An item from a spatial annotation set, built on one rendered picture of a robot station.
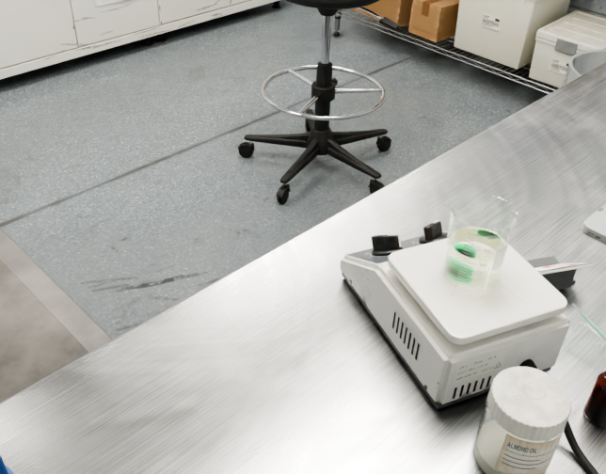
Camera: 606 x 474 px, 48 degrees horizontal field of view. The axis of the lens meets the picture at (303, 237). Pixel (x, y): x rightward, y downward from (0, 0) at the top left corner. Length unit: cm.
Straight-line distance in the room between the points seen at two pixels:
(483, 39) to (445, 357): 247
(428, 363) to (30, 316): 87
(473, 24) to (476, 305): 244
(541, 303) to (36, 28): 260
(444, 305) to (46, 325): 85
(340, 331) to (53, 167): 187
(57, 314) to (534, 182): 84
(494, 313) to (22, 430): 41
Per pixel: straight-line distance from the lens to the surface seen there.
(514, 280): 63
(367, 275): 66
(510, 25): 289
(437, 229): 72
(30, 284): 139
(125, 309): 182
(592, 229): 87
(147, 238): 204
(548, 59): 281
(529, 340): 62
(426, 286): 60
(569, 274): 76
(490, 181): 93
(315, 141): 226
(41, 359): 123
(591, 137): 110
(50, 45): 304
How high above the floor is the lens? 123
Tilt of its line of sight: 37 degrees down
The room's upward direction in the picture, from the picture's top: 2 degrees clockwise
